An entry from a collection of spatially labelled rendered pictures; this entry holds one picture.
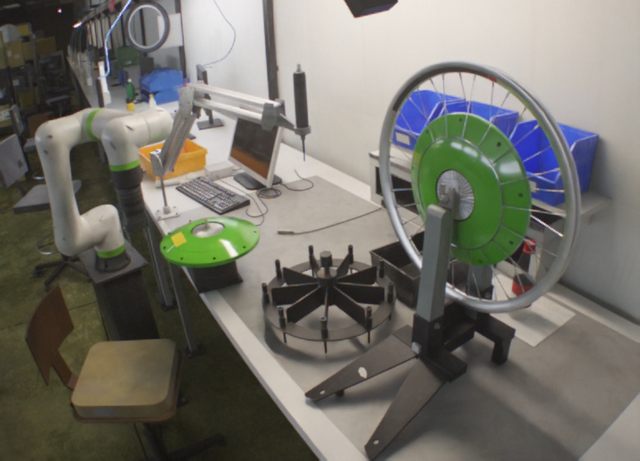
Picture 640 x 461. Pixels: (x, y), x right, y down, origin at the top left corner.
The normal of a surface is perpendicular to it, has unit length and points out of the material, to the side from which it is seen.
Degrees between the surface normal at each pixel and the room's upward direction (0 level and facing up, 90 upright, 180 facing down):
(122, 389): 0
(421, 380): 18
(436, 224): 87
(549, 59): 90
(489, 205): 89
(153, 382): 0
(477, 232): 97
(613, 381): 0
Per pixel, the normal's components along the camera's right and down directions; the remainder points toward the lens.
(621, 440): -0.05, -0.91
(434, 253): -0.82, 0.22
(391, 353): -0.30, -0.79
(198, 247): -0.06, -0.75
